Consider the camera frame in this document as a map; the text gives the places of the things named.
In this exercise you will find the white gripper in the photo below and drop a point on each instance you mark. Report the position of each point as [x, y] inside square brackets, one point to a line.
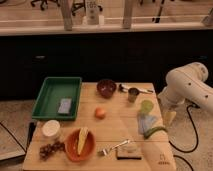
[169, 98]

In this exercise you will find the orange apple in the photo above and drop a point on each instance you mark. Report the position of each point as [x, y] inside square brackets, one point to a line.
[100, 113]

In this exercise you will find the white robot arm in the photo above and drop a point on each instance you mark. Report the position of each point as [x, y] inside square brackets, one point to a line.
[186, 82]

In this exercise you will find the green plastic cup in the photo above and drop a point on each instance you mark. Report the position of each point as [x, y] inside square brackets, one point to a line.
[146, 106]

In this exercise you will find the metal measuring cup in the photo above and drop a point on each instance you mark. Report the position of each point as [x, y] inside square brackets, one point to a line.
[133, 94]

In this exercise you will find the white paper cup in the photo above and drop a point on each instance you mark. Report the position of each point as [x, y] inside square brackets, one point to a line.
[51, 129]

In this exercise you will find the green pepper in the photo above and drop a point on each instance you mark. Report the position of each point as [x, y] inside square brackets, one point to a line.
[153, 130]

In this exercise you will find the dark red bowl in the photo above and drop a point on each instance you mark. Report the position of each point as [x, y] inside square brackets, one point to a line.
[106, 88]

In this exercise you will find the silver fork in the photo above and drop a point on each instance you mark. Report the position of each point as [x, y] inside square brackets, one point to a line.
[106, 151]

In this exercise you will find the yellow corn cob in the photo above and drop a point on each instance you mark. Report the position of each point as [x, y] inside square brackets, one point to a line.
[82, 139]

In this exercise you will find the orange bowl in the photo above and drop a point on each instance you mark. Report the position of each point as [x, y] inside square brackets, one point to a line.
[71, 145]

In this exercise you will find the grey blue sponge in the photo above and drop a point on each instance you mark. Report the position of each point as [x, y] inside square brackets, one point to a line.
[65, 106]

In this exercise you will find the green plastic tray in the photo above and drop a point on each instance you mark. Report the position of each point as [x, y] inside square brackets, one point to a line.
[52, 91]

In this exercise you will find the bunch of dark grapes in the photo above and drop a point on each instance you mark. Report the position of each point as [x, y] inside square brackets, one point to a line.
[47, 150]

